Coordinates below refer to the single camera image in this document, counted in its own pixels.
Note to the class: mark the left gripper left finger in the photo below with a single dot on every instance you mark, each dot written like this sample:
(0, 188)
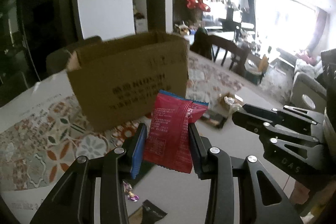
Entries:
(72, 198)

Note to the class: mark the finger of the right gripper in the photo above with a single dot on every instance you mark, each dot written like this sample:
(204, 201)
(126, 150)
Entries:
(266, 131)
(294, 118)

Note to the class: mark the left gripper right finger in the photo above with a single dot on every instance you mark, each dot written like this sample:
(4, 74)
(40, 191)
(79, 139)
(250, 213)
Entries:
(261, 199)

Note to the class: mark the peach snack wrapper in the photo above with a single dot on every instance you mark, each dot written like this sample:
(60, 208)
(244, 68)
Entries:
(230, 102)

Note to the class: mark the pink red snack packet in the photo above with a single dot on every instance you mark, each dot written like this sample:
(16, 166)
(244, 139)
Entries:
(167, 144)

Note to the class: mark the right hand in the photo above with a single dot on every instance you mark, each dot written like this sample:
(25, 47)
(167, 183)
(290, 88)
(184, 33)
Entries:
(301, 196)

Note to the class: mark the purple wrapped candy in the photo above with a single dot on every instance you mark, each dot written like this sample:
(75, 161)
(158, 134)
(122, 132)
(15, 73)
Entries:
(128, 190)

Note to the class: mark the grey sofa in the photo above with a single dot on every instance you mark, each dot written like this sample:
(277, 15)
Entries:
(309, 87)

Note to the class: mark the black snack bar packet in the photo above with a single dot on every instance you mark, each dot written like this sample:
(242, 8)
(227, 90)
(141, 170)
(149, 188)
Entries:
(214, 119)

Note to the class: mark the patterned floral table mat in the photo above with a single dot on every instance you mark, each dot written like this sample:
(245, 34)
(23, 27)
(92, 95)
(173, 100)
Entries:
(44, 129)

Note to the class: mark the brown cardboard box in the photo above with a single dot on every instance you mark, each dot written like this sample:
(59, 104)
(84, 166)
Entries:
(117, 81)

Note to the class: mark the dark upholstered chair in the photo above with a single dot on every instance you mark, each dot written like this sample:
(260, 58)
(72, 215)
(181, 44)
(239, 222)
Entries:
(57, 61)

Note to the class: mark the red balloon flower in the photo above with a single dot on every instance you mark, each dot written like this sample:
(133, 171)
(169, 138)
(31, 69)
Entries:
(198, 4)

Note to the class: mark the white storage boxes hallway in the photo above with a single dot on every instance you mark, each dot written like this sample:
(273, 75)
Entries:
(140, 22)

